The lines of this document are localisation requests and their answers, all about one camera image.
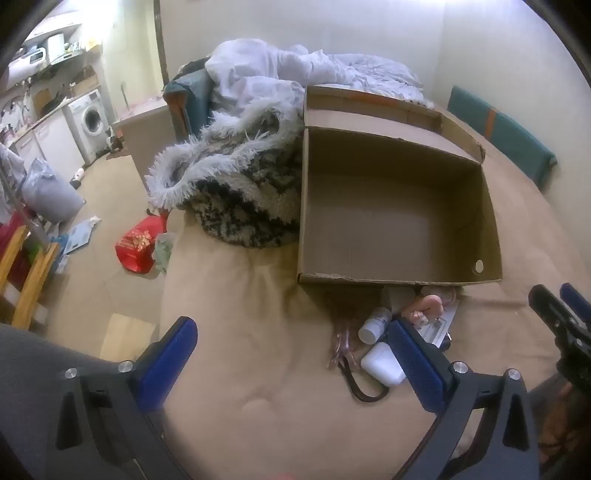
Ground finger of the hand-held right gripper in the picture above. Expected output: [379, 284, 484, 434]
[529, 284, 591, 393]
[560, 282, 591, 331]

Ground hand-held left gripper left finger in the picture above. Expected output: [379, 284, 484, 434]
[55, 316, 199, 480]

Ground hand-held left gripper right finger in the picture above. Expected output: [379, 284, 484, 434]
[388, 318, 541, 480]

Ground white earbuds case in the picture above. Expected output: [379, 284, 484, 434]
[360, 342, 408, 387]

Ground white remote control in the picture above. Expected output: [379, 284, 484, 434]
[416, 302, 461, 348]

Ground white pill bottle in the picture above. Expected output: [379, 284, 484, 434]
[358, 307, 393, 345]

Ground pink soft item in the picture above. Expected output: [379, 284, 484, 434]
[401, 294, 455, 326]

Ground brown cardboard box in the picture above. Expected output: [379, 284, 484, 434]
[295, 84, 504, 285]

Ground flat cardboard piece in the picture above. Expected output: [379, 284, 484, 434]
[99, 313, 161, 361]

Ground crumpled green white paper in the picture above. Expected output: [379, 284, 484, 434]
[154, 232, 177, 274]

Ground red gift bag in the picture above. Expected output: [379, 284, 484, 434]
[115, 213, 168, 275]

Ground papers on floor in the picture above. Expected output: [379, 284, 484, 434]
[61, 216, 101, 256]

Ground yellow wooden rack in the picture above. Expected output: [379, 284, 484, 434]
[0, 224, 64, 331]

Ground teal cushion with orange stripe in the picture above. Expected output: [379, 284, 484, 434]
[447, 85, 558, 188]

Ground grey bag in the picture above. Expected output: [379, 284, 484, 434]
[21, 158, 86, 222]

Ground beige side table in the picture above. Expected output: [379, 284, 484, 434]
[111, 99, 183, 185]

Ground hanging light clothes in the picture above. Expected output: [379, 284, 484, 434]
[0, 143, 25, 223]

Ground white kitchen cabinets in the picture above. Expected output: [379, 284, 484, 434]
[9, 111, 89, 172]

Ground white washing machine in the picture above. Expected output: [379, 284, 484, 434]
[68, 89, 112, 156]

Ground teal pillow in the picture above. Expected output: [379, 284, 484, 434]
[163, 60, 216, 144]

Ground white duvet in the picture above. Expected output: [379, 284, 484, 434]
[205, 39, 426, 121]

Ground white appliance with display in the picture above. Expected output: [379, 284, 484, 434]
[9, 48, 47, 71]

